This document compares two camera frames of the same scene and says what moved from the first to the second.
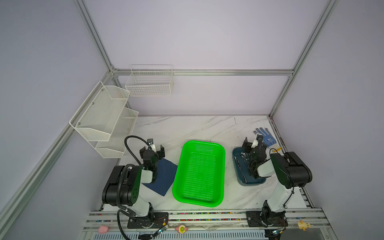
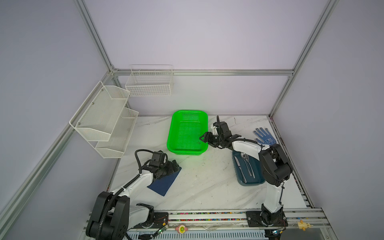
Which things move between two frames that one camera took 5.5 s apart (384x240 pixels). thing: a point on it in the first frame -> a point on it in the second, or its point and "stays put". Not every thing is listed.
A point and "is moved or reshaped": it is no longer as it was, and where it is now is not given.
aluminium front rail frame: x=306 y=224 stays put
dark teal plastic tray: x=240 y=160 stays put
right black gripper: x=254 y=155 -> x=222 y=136
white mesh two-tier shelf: x=104 y=122 stays put
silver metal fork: x=243 y=169 is moved or reshaped
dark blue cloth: x=165 y=172 stays put
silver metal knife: x=240 y=169 stays put
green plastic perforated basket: x=199 y=176 -> x=185 y=128
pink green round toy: x=181 y=229 stays put
